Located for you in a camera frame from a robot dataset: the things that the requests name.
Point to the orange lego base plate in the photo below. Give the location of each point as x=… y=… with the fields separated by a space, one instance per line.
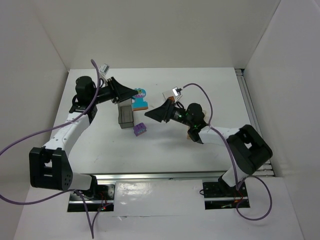
x=139 y=108

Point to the aluminium front rail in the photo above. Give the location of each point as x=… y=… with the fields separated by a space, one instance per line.
x=158 y=176

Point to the purple arch lego brick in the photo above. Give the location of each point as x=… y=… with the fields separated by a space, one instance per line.
x=139 y=129

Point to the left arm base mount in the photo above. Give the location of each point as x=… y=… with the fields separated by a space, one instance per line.
x=103 y=198

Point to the teal stepped lego brick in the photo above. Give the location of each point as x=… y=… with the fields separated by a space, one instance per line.
x=139 y=103

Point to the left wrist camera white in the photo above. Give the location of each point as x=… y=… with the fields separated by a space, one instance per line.
x=104 y=69

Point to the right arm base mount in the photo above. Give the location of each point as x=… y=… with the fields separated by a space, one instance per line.
x=216 y=199

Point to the smoky grey plastic container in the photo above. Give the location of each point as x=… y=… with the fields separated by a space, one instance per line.
x=125 y=114

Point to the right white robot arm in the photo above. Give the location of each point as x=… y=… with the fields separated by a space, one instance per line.
x=246 y=147

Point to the aluminium side rail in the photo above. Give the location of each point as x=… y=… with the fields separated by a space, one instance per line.
x=266 y=170

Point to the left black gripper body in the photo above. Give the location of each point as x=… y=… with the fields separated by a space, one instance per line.
x=113 y=90

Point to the clear plastic container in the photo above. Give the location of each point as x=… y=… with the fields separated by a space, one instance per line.
x=168 y=94

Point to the teal arch lego brick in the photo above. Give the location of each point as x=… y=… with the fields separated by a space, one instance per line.
x=141 y=93

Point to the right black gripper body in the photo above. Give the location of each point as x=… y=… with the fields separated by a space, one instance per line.
x=170 y=113

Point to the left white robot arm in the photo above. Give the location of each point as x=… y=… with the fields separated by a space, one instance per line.
x=49 y=165

